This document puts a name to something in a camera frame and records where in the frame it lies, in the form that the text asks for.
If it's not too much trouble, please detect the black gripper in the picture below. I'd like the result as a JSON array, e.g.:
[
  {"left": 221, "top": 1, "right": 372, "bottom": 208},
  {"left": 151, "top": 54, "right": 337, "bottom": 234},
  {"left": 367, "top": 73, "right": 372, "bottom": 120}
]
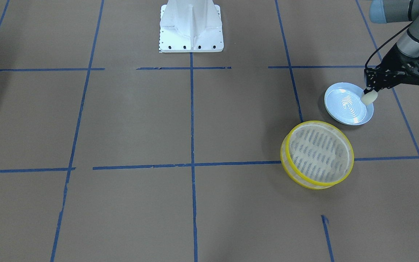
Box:
[{"left": 363, "top": 44, "right": 406, "bottom": 95}]

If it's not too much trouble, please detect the white steamed bun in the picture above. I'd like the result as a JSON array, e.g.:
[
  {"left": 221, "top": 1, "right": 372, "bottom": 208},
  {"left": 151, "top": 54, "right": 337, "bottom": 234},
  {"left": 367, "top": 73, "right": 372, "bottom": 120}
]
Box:
[{"left": 360, "top": 90, "right": 379, "bottom": 106}]

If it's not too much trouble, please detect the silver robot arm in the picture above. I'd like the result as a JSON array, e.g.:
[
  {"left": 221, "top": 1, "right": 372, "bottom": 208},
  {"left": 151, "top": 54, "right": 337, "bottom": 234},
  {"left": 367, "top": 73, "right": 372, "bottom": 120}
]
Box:
[{"left": 363, "top": 0, "right": 419, "bottom": 96}]

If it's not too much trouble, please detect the yellow rimmed bamboo steamer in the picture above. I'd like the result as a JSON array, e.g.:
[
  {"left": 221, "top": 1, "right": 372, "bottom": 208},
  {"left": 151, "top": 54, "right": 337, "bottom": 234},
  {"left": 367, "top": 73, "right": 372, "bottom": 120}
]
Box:
[{"left": 280, "top": 120, "right": 355, "bottom": 190}]

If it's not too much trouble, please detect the light blue round plate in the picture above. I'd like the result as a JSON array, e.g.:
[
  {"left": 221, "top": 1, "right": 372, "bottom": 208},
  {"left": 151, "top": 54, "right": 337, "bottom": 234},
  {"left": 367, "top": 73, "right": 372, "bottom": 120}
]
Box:
[{"left": 324, "top": 82, "right": 374, "bottom": 126}]

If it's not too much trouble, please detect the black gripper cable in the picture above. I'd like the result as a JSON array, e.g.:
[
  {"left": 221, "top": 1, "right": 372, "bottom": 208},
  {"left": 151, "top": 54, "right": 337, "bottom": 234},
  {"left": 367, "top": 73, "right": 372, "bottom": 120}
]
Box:
[{"left": 364, "top": 21, "right": 414, "bottom": 70}]

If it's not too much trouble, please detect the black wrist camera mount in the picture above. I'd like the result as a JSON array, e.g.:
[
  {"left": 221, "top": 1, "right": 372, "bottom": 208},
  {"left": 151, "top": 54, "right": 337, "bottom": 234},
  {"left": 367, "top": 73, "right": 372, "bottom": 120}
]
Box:
[{"left": 396, "top": 55, "right": 419, "bottom": 86}]

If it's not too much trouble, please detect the white camera mast base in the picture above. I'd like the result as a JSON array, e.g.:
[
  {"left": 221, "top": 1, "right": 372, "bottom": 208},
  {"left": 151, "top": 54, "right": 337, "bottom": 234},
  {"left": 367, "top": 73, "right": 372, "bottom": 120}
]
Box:
[{"left": 159, "top": 0, "right": 224, "bottom": 53}]

